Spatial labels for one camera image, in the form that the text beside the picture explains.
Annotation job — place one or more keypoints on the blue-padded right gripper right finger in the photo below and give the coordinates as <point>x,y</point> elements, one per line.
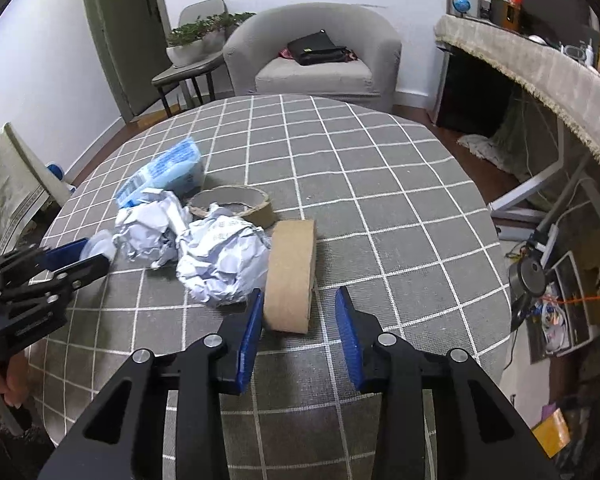
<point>479,433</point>

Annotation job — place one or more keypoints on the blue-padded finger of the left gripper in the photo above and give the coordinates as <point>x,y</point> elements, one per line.
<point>64,255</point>

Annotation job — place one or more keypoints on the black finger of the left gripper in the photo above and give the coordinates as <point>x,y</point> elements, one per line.
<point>80,273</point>

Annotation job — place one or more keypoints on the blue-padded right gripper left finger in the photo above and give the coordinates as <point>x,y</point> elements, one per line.
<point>120,434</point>

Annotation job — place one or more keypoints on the white paper ball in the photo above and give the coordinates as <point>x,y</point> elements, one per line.
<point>222,258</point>
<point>148,232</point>

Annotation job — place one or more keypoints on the blue tissue pack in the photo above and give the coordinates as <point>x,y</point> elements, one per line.
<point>179,169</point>

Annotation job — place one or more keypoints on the brown cardboard piece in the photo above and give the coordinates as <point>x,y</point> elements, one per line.
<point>290,281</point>

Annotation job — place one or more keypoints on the person's left hand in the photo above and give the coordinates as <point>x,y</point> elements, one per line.
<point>14,386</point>

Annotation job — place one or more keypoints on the white lace tablecloth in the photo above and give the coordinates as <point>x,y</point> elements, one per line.
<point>25,186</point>

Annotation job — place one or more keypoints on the brown packing tape roll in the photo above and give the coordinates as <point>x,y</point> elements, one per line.
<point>246,202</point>

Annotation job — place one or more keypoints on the grey checked tablecloth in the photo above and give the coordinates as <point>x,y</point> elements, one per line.
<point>365,201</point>

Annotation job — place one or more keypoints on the potted green plant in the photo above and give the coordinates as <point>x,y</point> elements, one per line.
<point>191,42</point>

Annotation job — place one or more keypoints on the grey door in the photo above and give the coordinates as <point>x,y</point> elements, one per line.
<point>130,42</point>

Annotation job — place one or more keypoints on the black handbag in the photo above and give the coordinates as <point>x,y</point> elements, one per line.
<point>317,48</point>

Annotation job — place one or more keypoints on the grey armchair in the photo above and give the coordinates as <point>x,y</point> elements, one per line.
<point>258,61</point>

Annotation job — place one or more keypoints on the beige fringed desk cloth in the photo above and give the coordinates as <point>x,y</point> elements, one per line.
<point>568,88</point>

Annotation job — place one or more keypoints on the black monitor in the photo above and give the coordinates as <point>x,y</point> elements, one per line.
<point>566,22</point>

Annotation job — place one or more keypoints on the small blue globe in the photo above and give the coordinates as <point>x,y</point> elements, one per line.
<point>461,7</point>

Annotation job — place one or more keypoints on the white desk frame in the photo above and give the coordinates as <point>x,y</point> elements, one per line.
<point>506,207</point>

